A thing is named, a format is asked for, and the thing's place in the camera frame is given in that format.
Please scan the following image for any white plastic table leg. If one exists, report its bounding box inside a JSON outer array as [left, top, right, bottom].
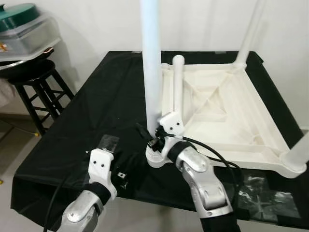
[[139, 0, 165, 138], [280, 128, 309, 167], [234, 0, 267, 68], [171, 55, 185, 119]]

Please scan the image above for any clear plastic bag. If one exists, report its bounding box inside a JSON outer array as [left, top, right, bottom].
[[97, 134, 120, 154], [237, 172, 300, 220]]

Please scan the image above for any black tablecloth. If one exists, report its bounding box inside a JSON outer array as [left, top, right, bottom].
[[12, 50, 309, 228]]

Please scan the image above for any black round stool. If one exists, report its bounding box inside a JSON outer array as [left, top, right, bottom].
[[10, 60, 75, 136]]

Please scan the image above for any clear plastic storage box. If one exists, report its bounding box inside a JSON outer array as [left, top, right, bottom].
[[0, 14, 61, 56]]

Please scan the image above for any dark green round lid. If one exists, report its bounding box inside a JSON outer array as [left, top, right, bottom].
[[0, 2, 39, 32]]

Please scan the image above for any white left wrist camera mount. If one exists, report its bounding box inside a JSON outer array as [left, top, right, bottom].
[[88, 148, 118, 200]]

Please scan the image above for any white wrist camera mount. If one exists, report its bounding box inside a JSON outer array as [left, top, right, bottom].
[[88, 148, 118, 200], [157, 112, 185, 145]]

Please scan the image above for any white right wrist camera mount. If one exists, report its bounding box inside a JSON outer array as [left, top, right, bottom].
[[157, 112, 185, 145]]

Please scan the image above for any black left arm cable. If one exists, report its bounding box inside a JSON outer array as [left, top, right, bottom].
[[43, 174, 92, 232]]

